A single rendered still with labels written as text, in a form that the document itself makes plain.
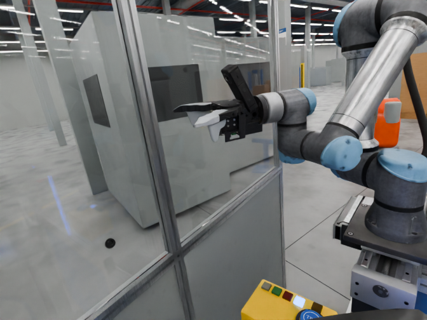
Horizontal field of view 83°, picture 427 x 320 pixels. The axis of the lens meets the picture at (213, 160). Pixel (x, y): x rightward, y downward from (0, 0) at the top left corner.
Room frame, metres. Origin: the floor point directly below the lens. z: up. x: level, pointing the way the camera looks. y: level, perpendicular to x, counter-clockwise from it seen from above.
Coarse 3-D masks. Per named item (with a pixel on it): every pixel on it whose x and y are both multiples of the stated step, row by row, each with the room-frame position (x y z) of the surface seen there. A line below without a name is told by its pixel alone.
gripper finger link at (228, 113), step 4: (224, 108) 0.54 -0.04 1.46; (228, 108) 0.53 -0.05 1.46; (232, 108) 0.53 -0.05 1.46; (236, 108) 0.52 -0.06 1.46; (224, 112) 0.49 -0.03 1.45; (228, 112) 0.49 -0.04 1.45; (232, 112) 0.50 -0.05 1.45; (236, 112) 0.52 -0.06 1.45; (220, 116) 0.48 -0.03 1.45; (224, 116) 0.49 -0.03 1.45; (228, 116) 0.49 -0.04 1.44; (232, 116) 0.50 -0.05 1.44; (220, 120) 0.49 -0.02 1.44
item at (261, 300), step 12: (252, 300) 0.39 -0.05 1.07; (264, 300) 0.38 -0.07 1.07; (276, 300) 0.38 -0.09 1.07; (252, 312) 0.36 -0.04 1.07; (264, 312) 0.36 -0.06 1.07; (276, 312) 0.35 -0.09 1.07; (288, 312) 0.35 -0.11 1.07; (300, 312) 0.34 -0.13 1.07; (324, 312) 0.34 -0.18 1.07; (336, 312) 0.34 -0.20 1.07
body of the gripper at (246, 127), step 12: (216, 108) 0.56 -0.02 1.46; (240, 108) 0.53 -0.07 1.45; (264, 108) 0.56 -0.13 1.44; (228, 120) 0.54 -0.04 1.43; (240, 120) 0.54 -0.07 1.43; (252, 120) 0.58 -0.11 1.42; (264, 120) 0.57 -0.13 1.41; (228, 132) 0.53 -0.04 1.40; (240, 132) 0.54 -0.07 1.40; (252, 132) 0.58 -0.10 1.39
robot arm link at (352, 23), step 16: (368, 0) 0.69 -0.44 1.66; (352, 16) 0.71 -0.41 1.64; (368, 16) 0.67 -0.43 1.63; (336, 32) 0.75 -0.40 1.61; (352, 32) 0.71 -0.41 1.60; (368, 32) 0.68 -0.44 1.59; (352, 48) 0.70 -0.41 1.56; (368, 48) 0.68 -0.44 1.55; (352, 64) 0.72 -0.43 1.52; (352, 80) 0.72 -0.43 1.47; (368, 128) 0.69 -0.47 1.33; (368, 144) 0.68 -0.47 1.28; (352, 176) 0.68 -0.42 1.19
